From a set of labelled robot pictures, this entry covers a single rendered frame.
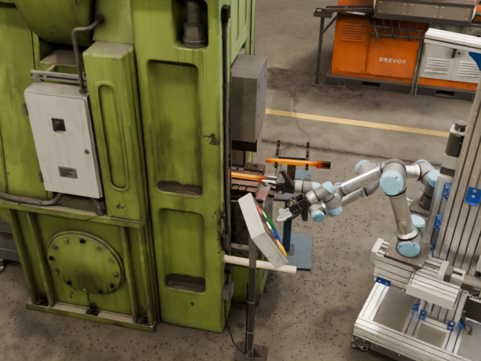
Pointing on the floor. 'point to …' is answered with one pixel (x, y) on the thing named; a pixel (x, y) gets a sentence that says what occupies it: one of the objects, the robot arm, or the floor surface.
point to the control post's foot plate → (259, 353)
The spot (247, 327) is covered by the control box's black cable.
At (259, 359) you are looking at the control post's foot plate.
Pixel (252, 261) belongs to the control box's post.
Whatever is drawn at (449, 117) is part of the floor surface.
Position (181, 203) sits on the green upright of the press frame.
